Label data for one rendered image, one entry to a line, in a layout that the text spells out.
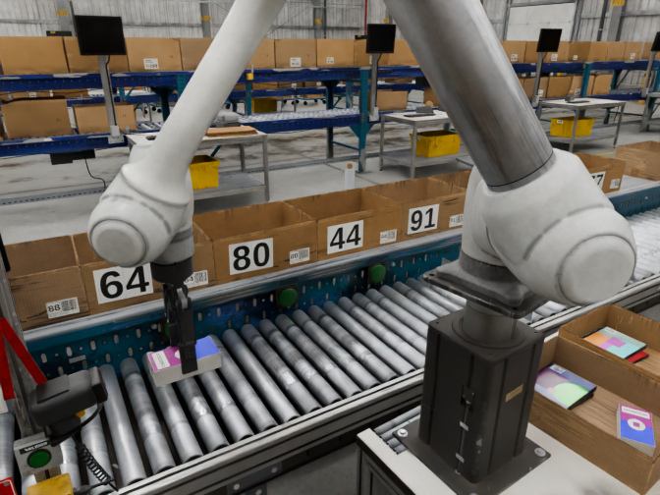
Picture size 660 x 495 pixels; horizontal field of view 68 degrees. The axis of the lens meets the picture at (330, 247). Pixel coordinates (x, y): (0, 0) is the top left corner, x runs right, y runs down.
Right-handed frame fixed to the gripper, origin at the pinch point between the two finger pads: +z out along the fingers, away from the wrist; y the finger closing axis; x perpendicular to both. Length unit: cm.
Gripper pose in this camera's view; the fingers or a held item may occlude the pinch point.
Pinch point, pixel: (183, 349)
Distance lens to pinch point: 104.7
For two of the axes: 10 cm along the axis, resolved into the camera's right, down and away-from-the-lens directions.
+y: -5.1, -3.3, 7.9
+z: 0.0, 9.2, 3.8
